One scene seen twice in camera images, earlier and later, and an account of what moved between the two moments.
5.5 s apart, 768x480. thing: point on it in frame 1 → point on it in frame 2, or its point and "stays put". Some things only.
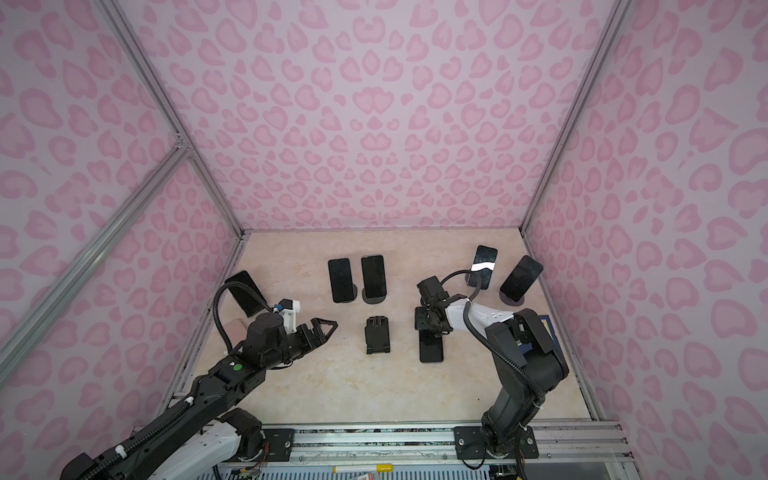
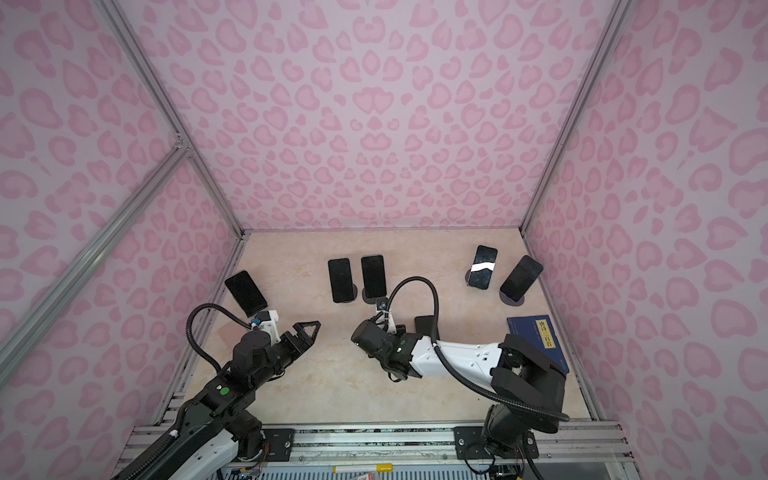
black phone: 374,276 stays put
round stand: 374,299 stays put
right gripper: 420,323 → 367,352
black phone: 341,280 stays put
